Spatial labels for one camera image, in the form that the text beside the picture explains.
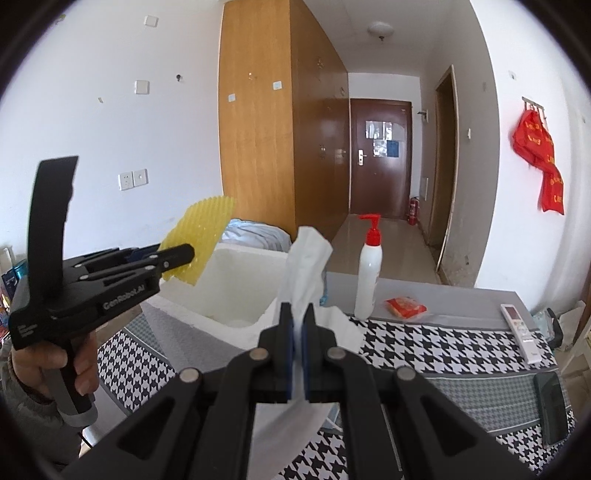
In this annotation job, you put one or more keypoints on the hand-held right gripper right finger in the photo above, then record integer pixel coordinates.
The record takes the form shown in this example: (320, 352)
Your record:
(305, 364)

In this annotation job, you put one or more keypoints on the white wall panel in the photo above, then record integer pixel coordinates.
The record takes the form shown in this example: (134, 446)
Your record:
(425, 189)

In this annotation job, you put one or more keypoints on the white red-pump lotion bottle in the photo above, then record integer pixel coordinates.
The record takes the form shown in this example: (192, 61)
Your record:
(367, 277)

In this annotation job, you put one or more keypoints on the red snack packet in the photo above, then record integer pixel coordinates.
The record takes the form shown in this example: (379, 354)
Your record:
(406, 308)

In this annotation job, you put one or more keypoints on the metal wall hook rack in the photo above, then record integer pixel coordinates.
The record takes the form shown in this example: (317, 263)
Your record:
(533, 102)

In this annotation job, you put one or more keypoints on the person's left hand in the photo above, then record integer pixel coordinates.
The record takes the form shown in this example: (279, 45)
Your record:
(32, 362)

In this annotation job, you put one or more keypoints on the person's left forearm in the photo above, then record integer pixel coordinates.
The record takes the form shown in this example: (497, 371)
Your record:
(23, 415)

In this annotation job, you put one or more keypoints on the light blue bedsheet pile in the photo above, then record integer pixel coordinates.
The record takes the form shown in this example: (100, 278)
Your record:
(258, 233)

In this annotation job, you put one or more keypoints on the white foam box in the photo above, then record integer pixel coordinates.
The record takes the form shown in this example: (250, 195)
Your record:
(231, 286)

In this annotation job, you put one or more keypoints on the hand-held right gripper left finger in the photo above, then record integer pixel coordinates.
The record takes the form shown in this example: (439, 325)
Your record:
(291, 360)

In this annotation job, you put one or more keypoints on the white remote control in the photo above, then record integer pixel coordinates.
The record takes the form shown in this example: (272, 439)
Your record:
(521, 332)

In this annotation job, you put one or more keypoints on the black smartphone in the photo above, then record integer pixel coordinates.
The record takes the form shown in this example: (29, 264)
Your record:
(551, 408)

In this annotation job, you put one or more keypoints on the brown side door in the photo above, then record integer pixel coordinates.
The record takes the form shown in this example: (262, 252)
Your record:
(445, 184)

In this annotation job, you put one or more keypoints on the red fire extinguisher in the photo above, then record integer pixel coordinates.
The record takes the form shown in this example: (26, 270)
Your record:
(413, 211)

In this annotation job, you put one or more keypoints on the red cloth bag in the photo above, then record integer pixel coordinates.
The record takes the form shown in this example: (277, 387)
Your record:
(552, 191)

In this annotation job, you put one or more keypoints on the colourful carton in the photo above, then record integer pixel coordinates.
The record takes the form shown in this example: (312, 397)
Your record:
(11, 281)

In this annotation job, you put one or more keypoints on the round ceiling lamp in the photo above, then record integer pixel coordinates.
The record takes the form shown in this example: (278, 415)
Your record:
(381, 29)

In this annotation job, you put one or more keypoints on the dark brown entrance door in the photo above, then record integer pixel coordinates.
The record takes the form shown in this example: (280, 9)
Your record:
(378, 184)

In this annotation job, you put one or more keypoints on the yellow foam net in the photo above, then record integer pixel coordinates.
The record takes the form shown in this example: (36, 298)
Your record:
(203, 230)

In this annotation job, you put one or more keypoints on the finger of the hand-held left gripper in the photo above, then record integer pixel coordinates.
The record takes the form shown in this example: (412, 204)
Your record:
(111, 256)
(171, 257)

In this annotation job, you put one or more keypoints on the white wall socket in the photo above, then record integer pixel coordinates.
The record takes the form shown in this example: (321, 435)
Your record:
(125, 180)

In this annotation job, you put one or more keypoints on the blue door notice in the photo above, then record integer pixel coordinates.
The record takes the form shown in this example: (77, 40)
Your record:
(392, 148)

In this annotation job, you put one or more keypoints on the wooden wardrobe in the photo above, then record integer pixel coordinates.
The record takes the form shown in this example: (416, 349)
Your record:
(263, 138)

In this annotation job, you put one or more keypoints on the red hanging banners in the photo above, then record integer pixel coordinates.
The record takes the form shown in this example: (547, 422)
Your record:
(533, 138)

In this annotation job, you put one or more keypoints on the white cloth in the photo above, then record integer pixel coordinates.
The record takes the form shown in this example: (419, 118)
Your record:
(304, 258)

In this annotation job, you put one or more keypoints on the houndstooth table mat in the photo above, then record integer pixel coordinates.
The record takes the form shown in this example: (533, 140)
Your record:
(415, 341)

